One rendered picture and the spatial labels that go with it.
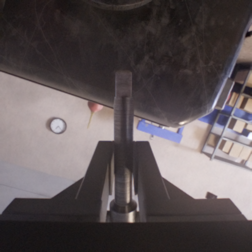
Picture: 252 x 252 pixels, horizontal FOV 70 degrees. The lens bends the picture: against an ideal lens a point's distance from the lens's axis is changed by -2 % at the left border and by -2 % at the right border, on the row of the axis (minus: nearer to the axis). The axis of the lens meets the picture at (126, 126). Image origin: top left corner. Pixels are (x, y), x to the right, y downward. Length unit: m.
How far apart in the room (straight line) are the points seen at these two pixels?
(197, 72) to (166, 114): 0.09
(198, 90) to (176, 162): 3.90
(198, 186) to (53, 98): 3.68
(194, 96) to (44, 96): 3.57
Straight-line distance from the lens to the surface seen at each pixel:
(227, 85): 0.41
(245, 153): 4.51
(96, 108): 0.75
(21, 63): 0.34
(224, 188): 5.09
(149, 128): 3.25
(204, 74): 0.35
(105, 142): 0.15
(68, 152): 3.93
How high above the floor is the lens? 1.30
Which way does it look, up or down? 10 degrees up
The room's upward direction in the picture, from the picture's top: 160 degrees counter-clockwise
